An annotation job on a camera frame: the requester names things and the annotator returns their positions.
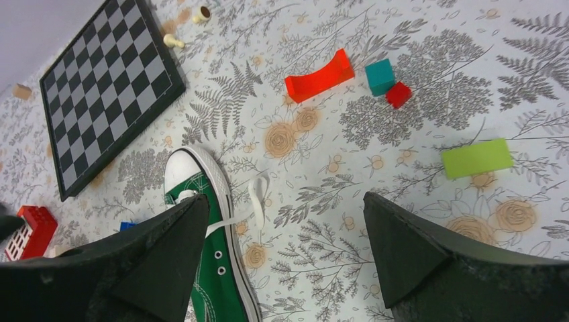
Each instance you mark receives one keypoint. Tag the green canvas sneaker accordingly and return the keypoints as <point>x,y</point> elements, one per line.
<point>220,291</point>

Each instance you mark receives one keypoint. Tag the floral table mat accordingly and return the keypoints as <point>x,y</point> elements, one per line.
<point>478,71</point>

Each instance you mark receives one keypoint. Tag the blue plastic cap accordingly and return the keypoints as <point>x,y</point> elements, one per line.
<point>125,225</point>

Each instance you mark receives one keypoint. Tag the lime green block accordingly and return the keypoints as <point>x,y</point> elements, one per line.
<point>477,158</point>

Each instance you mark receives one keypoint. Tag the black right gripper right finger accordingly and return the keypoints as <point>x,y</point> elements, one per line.
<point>429,273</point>

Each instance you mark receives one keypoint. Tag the white chess pawn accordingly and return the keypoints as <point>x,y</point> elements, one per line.
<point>171,41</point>

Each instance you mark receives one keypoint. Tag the small red cube block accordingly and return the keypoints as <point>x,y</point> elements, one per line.
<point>398,95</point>

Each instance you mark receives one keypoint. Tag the black grey chessboard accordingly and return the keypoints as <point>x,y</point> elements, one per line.
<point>106,87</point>

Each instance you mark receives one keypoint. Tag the teal cube block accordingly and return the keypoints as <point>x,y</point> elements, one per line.
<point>380,77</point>

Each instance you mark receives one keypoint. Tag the red toy brick window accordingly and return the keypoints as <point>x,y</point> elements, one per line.
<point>33,238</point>

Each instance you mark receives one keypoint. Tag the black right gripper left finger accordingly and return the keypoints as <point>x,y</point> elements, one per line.
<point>144,273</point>

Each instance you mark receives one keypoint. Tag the tan wooden block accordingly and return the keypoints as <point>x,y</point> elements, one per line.
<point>21,92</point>

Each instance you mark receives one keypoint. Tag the white chess piece brown base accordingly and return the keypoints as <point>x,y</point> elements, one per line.
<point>202,15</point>

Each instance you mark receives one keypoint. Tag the red arch block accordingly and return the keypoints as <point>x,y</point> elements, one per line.
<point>336,71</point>

